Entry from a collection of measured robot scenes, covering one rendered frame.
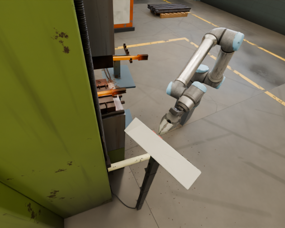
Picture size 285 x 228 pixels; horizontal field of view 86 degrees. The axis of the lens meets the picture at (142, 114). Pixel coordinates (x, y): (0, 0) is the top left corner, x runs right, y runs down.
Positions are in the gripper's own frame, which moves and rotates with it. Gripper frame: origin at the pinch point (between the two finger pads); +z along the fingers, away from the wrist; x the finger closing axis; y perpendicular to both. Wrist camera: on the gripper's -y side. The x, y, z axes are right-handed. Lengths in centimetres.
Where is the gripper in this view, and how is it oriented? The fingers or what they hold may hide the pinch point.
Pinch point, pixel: (159, 132)
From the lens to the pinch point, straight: 86.7
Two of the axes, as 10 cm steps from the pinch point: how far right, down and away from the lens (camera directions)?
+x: -7.1, -5.7, 4.2
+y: 2.7, 3.3, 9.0
